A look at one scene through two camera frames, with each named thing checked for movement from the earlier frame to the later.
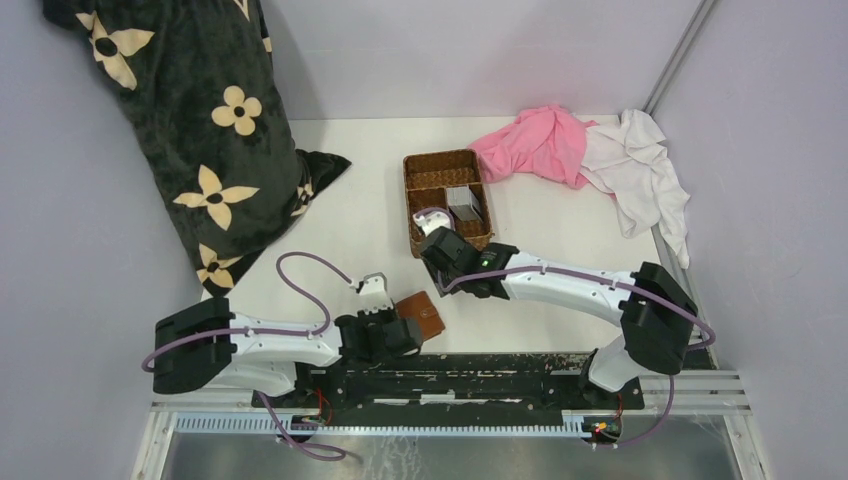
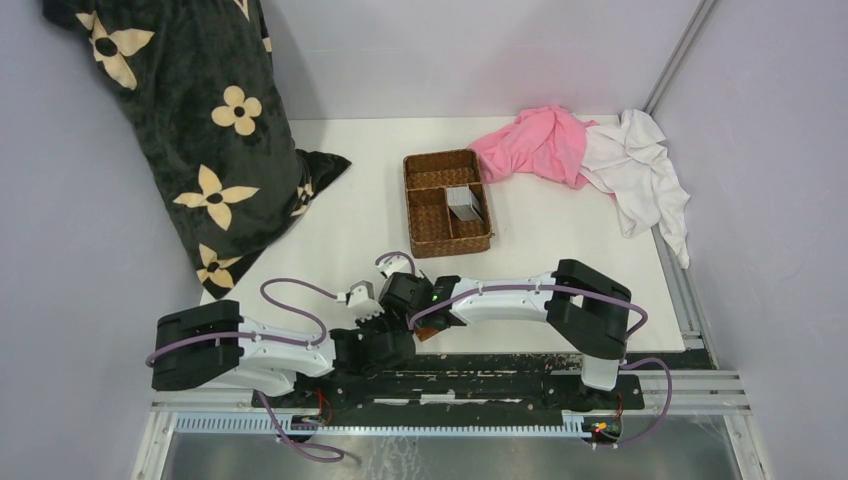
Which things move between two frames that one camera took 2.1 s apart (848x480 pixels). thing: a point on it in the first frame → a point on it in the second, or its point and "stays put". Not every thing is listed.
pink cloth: x=547 y=140 stays put
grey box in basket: x=464 y=204 stays put
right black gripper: x=442 y=283 → x=417 y=278
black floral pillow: x=194 y=82 stays put
